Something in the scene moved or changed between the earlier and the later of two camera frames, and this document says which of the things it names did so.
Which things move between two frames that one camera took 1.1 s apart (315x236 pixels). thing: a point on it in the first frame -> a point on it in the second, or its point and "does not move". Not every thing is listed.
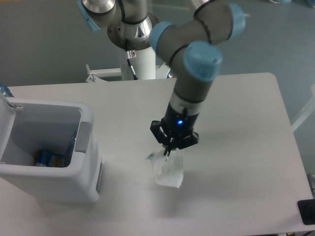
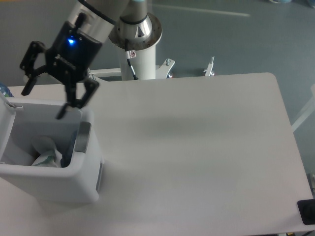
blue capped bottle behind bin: x=5 y=91 does not move
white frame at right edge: x=309 y=110 does not move
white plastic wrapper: x=169 y=168 -> x=49 y=157
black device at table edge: x=306 y=208 does not move
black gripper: x=177 y=124 -> x=72 y=52
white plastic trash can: x=47 y=150 does not move
